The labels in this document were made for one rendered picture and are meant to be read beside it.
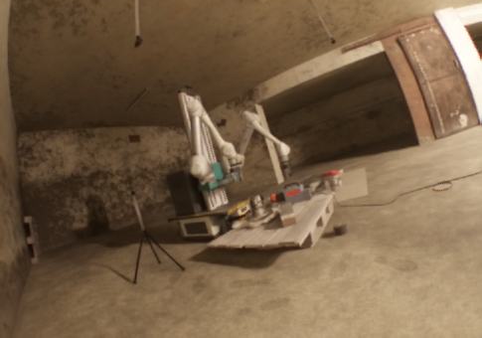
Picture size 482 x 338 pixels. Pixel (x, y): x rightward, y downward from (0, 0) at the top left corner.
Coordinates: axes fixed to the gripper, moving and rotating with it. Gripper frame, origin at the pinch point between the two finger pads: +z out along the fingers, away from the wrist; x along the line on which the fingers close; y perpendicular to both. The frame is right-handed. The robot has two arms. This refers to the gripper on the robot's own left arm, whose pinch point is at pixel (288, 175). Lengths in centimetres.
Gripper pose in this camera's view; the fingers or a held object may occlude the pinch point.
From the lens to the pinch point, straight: 233.8
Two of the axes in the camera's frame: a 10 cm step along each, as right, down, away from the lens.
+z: 2.7, 9.6, -0.7
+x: -4.2, 0.6, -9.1
